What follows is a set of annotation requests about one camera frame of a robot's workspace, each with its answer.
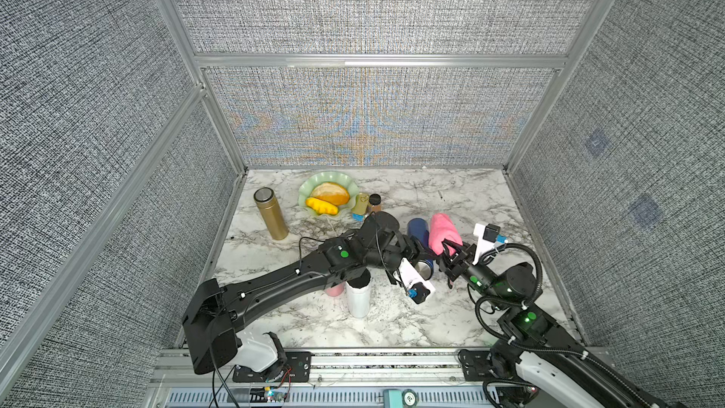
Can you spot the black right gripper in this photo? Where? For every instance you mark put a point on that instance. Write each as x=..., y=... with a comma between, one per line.
x=456, y=265

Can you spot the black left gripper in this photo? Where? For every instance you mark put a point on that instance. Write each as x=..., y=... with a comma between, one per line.
x=415, y=250

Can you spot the blue thermos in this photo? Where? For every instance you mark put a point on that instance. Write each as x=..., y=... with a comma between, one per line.
x=419, y=229

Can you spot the pink cloth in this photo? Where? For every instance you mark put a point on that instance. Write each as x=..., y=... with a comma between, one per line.
x=441, y=229

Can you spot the gold gradient thermos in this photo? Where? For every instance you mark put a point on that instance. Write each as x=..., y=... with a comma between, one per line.
x=268, y=206

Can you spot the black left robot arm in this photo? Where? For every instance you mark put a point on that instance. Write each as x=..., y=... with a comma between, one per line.
x=216, y=314

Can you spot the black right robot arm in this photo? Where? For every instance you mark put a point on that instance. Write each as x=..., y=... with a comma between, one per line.
x=532, y=348

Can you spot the white thermos black lid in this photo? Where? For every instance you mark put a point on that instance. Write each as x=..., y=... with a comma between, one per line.
x=358, y=294

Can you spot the pink thermos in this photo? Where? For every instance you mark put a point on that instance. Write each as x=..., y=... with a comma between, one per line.
x=336, y=290

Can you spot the small brown spice jar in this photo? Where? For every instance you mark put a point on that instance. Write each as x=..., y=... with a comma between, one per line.
x=374, y=203

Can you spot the yellow banana toy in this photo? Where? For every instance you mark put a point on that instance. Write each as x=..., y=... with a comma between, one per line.
x=322, y=207

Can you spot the orange bread bun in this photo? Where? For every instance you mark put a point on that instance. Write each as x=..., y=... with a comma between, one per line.
x=331, y=192

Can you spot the green scalloped plate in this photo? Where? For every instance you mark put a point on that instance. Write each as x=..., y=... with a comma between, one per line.
x=332, y=176

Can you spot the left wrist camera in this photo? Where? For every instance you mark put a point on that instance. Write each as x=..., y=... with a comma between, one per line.
x=417, y=289

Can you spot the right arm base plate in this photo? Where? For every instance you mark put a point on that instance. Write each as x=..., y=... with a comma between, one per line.
x=479, y=366

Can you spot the aluminium front rail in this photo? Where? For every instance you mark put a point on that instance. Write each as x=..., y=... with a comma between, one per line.
x=333, y=377

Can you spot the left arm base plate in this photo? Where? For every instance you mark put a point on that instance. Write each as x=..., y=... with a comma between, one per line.
x=283, y=366

